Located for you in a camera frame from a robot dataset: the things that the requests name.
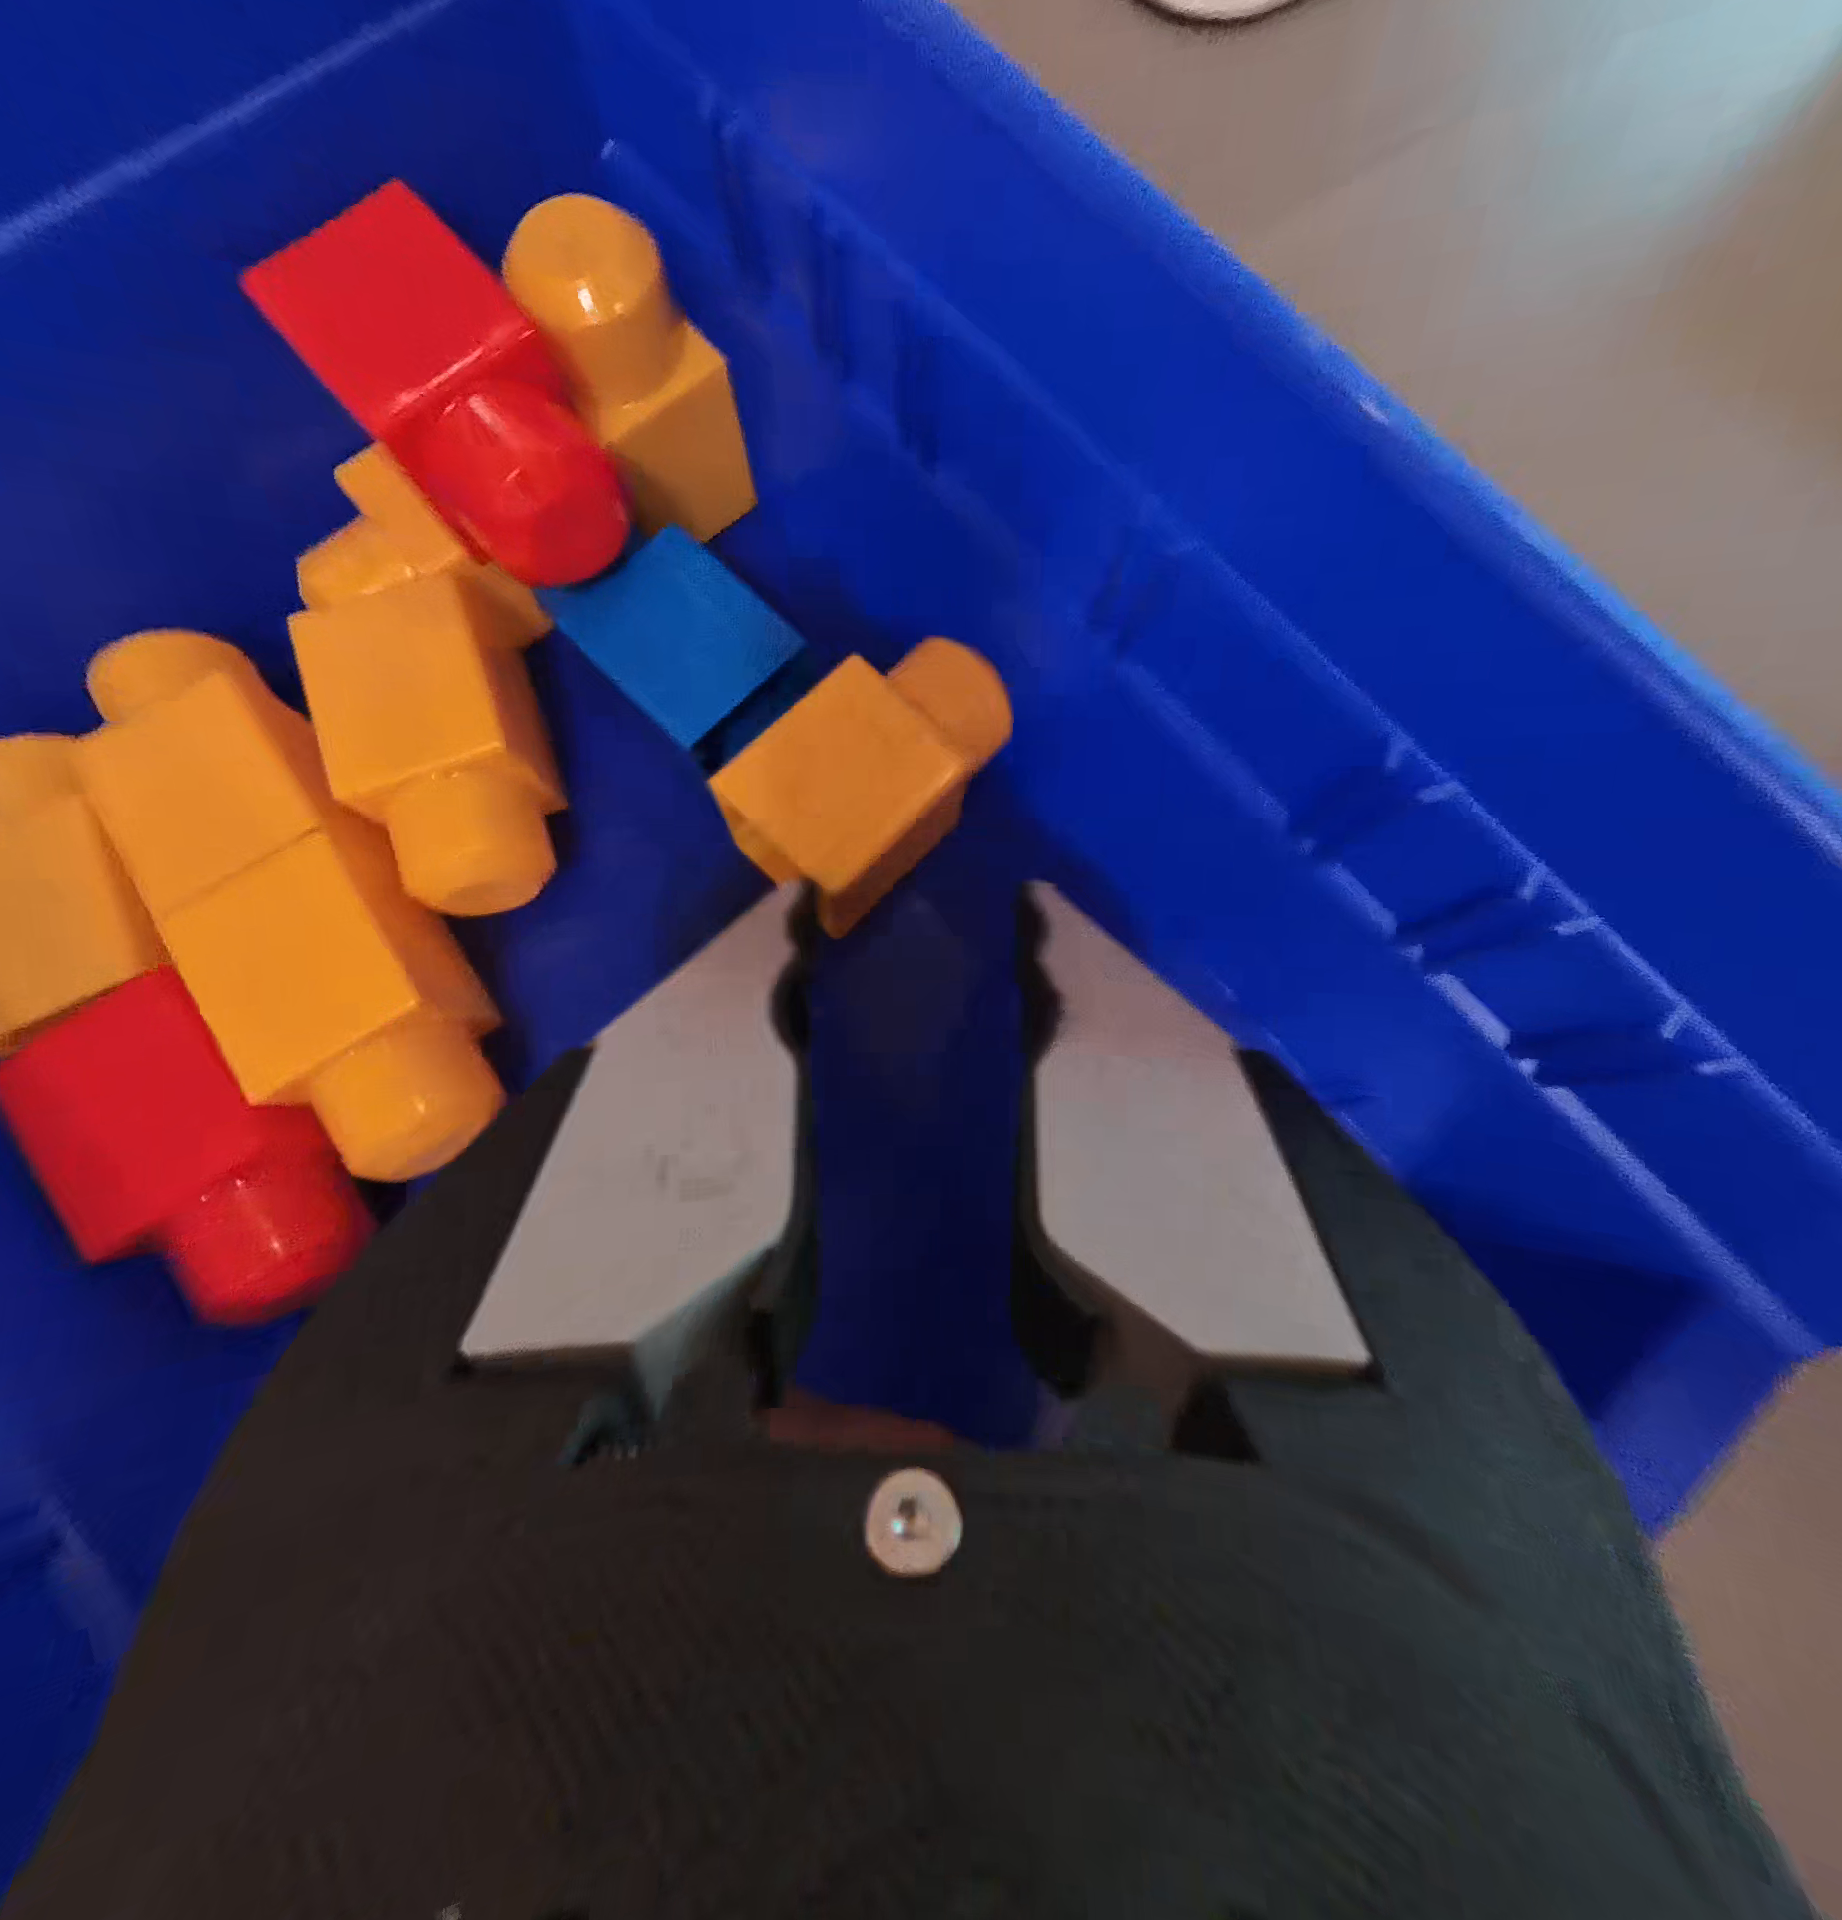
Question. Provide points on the blue plastic bin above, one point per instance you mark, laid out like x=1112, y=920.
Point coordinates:
x=1253, y=690

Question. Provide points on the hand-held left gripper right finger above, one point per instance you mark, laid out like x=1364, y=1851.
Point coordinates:
x=1193, y=1201

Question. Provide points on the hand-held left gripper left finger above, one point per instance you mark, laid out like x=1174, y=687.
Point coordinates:
x=636, y=1201

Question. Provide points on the pile of mixed mega blocks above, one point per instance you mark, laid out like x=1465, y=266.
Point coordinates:
x=292, y=901

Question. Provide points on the yellow mega block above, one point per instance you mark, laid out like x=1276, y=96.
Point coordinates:
x=846, y=780

